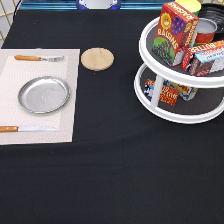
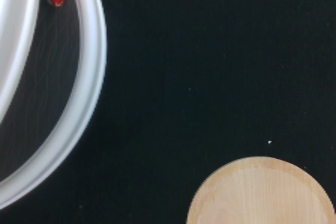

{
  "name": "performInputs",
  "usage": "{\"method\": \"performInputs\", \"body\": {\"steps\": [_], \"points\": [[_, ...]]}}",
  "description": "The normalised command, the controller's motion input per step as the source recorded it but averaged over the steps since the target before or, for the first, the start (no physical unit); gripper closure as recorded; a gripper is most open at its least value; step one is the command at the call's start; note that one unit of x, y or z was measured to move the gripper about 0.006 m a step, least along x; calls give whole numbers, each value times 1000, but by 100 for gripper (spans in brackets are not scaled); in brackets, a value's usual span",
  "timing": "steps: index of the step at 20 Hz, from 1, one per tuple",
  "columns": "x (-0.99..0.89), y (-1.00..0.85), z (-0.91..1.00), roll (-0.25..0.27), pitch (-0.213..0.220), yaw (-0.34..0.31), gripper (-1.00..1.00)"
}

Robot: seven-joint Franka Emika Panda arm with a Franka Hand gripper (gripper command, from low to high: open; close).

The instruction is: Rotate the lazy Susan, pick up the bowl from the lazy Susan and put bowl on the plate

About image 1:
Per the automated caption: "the wooden handled knife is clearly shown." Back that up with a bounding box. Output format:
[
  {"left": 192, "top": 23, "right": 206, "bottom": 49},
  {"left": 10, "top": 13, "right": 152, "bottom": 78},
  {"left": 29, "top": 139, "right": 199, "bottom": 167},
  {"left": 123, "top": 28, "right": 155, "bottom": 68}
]
[{"left": 0, "top": 126, "right": 57, "bottom": 133}]

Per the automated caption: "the beige woven placemat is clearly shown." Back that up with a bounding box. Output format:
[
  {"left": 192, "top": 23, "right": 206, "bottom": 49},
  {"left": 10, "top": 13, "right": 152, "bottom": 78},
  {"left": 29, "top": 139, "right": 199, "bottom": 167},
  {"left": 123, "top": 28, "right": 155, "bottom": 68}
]
[{"left": 0, "top": 49, "right": 80, "bottom": 145}]

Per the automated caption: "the brown cake mix box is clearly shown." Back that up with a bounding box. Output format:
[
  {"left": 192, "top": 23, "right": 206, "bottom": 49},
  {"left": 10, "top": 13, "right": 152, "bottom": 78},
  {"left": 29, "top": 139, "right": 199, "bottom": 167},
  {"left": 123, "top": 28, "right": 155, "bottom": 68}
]
[{"left": 189, "top": 47, "right": 224, "bottom": 76}]

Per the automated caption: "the red cracker box lower shelf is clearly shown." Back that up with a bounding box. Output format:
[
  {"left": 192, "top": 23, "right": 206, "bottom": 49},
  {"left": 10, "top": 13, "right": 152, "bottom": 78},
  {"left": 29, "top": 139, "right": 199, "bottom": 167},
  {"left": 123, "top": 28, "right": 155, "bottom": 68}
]
[{"left": 143, "top": 79, "right": 179, "bottom": 106}]

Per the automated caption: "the red raisins box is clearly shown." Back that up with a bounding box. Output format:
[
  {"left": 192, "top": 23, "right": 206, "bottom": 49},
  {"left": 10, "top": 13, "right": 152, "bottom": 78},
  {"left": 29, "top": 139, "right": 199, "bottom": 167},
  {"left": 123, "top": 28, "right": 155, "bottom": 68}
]
[{"left": 152, "top": 1, "right": 199, "bottom": 66}]

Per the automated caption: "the blue yellow box lower shelf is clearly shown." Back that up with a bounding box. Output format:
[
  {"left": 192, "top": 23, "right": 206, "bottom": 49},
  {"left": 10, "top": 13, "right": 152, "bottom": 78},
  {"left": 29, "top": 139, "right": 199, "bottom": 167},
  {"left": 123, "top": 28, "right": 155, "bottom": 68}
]
[{"left": 164, "top": 80, "right": 198, "bottom": 101}]

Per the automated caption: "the black plastic bowl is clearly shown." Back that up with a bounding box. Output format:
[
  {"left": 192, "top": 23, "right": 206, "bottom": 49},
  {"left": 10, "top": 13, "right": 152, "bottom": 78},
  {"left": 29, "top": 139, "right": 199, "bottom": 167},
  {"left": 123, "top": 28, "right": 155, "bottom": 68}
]
[{"left": 199, "top": 3, "right": 224, "bottom": 34}]

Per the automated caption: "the white two-tier lazy Susan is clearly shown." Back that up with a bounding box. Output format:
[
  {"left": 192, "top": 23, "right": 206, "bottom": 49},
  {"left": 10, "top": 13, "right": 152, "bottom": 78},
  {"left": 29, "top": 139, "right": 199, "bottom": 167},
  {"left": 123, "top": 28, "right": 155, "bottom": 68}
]
[{"left": 134, "top": 18, "right": 224, "bottom": 124}]

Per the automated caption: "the red tin can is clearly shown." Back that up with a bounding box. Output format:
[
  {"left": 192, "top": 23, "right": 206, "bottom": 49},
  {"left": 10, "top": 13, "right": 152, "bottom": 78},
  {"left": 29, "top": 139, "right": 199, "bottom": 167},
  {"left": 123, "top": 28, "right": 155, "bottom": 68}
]
[{"left": 194, "top": 18, "right": 217, "bottom": 46}]

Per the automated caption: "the round wooden coaster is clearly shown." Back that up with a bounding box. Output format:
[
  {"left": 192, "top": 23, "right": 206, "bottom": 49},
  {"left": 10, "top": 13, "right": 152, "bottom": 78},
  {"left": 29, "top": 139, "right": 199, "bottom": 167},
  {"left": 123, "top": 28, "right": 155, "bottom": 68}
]
[{"left": 81, "top": 48, "right": 114, "bottom": 71}]

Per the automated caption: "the round silver metal plate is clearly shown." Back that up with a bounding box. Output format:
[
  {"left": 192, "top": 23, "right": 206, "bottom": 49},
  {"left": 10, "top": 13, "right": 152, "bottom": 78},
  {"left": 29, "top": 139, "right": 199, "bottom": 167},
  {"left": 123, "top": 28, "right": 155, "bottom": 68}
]
[{"left": 18, "top": 76, "right": 70, "bottom": 114}]

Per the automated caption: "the green yellow parmesan can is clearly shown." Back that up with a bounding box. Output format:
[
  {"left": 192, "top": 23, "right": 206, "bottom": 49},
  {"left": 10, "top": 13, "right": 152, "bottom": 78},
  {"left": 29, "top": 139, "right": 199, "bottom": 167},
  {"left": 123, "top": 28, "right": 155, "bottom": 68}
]
[{"left": 176, "top": 0, "right": 201, "bottom": 15}]

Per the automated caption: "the red butter box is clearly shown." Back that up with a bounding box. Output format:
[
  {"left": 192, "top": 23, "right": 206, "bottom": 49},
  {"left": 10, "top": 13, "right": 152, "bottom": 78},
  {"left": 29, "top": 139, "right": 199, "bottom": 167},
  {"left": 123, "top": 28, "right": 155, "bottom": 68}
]
[{"left": 181, "top": 40, "right": 224, "bottom": 71}]

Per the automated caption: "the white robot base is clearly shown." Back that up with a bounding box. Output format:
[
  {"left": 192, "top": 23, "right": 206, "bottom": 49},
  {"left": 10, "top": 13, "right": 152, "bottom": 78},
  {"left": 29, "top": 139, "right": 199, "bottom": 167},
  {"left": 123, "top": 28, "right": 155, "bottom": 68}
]
[{"left": 76, "top": 0, "right": 121, "bottom": 9}]

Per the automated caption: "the wooden handled fork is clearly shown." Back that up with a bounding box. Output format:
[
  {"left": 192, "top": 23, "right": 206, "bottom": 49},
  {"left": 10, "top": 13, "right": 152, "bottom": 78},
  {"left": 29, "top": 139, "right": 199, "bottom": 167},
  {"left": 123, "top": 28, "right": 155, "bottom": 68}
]
[{"left": 14, "top": 55, "right": 64, "bottom": 62}]

